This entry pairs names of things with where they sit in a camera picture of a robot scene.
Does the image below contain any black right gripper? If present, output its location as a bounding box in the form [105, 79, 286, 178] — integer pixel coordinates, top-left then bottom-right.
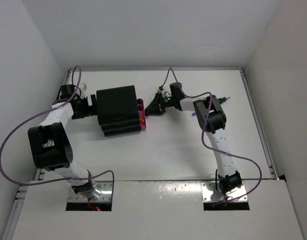
[145, 92, 176, 116]

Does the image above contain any pink bottom drawer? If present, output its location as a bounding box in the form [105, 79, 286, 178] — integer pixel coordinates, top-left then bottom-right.
[137, 98, 147, 131]

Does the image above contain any black drawer cabinet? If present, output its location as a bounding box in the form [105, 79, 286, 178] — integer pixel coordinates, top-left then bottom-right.
[96, 85, 142, 137]

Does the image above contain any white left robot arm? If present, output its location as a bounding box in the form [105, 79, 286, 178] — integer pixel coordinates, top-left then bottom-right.
[28, 83, 102, 201]

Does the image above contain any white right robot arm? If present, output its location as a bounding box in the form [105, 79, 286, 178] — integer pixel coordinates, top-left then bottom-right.
[144, 82, 242, 195]

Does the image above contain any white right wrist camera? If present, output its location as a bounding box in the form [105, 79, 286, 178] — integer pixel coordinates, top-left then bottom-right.
[157, 86, 166, 98]

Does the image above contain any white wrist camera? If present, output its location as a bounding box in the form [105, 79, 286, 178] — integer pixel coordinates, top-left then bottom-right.
[77, 83, 88, 99]
[157, 86, 166, 98]

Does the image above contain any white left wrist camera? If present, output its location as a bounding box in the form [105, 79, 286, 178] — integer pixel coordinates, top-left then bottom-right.
[77, 83, 88, 99]

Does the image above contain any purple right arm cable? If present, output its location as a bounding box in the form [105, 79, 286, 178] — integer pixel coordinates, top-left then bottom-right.
[160, 67, 263, 207]

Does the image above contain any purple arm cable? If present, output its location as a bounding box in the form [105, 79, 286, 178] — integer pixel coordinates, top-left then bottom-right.
[0, 65, 116, 186]
[160, 67, 263, 207]

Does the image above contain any green handled stubby screwdriver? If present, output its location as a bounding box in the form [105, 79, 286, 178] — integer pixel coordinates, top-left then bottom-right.
[217, 97, 230, 104]

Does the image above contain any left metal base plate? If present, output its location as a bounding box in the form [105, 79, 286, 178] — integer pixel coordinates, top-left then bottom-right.
[67, 181, 114, 204]

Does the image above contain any metal base plate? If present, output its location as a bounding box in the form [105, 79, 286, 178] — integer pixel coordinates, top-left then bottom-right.
[201, 181, 249, 203]
[67, 181, 114, 204]

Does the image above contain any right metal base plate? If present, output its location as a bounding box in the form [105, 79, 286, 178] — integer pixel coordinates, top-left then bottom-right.
[201, 181, 249, 203]

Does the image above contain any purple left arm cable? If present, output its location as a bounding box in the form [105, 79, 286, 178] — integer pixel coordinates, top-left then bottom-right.
[0, 65, 116, 186]

